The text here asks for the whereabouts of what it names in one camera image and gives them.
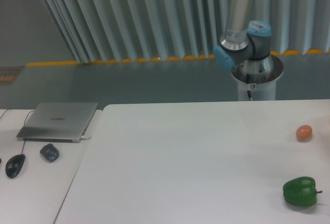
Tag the silver closed laptop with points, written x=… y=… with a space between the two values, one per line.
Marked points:
x=58 y=121

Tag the green bell pepper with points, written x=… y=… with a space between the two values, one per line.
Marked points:
x=301 y=191

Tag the brown egg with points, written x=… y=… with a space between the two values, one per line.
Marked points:
x=304 y=133

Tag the dark grey small gadget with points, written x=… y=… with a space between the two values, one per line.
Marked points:
x=50 y=152

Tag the black computer mouse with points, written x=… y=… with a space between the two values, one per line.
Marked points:
x=14 y=165

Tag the grey folding partition screen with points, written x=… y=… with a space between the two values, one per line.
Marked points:
x=120 y=30

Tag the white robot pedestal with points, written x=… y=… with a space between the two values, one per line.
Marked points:
x=256 y=79

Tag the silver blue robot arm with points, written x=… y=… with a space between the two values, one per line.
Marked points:
x=237 y=43

